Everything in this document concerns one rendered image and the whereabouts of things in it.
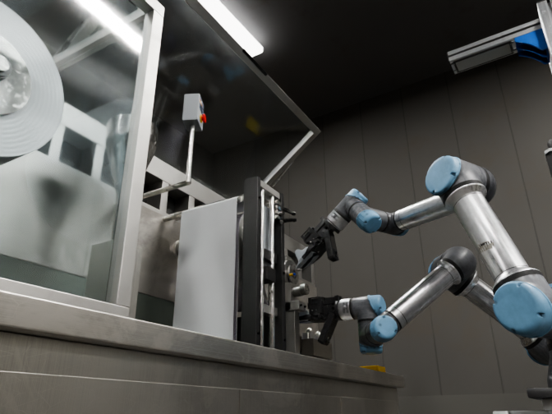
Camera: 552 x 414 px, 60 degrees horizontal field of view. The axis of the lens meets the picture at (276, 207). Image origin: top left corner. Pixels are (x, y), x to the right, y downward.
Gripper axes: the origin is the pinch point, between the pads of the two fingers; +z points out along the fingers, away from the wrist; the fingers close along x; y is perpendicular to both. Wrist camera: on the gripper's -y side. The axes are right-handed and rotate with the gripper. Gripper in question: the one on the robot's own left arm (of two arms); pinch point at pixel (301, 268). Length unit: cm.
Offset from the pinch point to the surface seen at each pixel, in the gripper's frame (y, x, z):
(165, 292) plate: 15.3, 31.1, 35.3
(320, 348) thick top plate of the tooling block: -20.7, -15.1, 17.8
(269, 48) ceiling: 224, -108, -82
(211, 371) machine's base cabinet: -47, 79, 10
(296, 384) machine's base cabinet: -47, 46, 11
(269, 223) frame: 1.2, 31.7, -8.3
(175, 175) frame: 51, 31, 6
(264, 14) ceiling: 214, -76, -94
